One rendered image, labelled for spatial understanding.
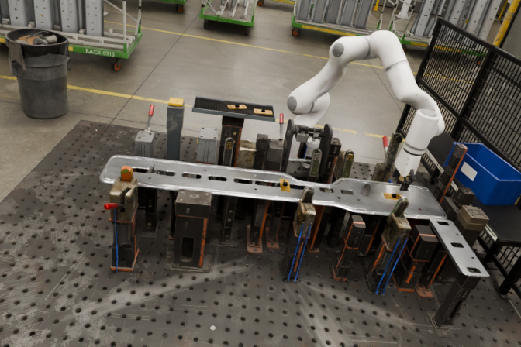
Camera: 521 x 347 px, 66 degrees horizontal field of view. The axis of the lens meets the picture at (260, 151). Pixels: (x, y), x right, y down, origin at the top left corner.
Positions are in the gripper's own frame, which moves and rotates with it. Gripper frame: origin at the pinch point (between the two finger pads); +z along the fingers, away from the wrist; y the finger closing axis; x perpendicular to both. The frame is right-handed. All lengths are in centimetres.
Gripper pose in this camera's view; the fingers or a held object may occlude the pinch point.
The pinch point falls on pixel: (399, 181)
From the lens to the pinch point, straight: 173.1
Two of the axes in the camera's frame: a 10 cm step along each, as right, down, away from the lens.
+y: 0.4, 5.2, -8.5
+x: 9.9, 1.2, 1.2
